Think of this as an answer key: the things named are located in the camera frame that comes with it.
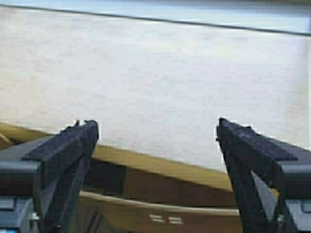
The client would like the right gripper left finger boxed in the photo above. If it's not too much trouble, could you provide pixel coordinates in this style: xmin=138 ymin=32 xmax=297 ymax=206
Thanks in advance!
xmin=0 ymin=119 xmax=100 ymax=233

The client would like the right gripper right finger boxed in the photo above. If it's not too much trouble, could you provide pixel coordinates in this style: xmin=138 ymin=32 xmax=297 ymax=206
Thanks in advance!
xmin=216 ymin=117 xmax=311 ymax=233

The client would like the long wooden window counter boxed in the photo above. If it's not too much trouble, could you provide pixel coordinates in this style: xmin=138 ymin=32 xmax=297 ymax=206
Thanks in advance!
xmin=0 ymin=4 xmax=309 ymax=195

